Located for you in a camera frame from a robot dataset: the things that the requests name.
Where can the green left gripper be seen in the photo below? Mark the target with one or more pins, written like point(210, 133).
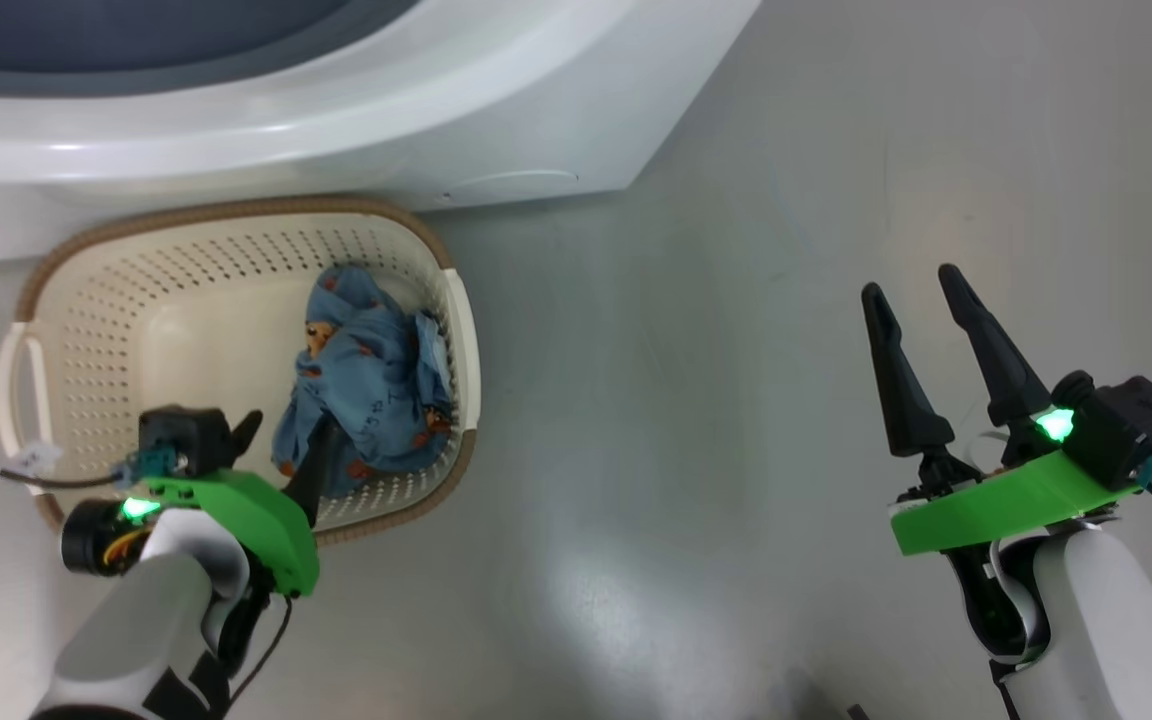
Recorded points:
point(256, 505)

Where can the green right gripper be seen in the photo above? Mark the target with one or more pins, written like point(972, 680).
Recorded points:
point(996, 505)

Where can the blue patterned garment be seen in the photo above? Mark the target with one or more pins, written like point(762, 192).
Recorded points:
point(366, 380)

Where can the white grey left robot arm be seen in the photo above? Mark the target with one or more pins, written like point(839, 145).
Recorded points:
point(136, 630)

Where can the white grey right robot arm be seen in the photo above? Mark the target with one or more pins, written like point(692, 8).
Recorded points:
point(1116, 630)

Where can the white front-load washing machine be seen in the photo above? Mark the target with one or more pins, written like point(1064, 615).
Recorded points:
point(336, 130)

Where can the cream perforated laundry basket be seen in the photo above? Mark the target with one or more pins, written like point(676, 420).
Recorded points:
point(186, 330)

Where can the round white filter cover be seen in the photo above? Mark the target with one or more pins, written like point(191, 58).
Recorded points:
point(516, 183)

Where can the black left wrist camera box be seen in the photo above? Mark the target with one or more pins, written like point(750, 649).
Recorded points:
point(186, 440)

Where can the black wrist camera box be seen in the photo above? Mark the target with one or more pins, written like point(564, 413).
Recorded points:
point(186, 440)
point(1131, 425)

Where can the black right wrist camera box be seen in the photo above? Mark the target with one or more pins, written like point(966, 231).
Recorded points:
point(1131, 425)

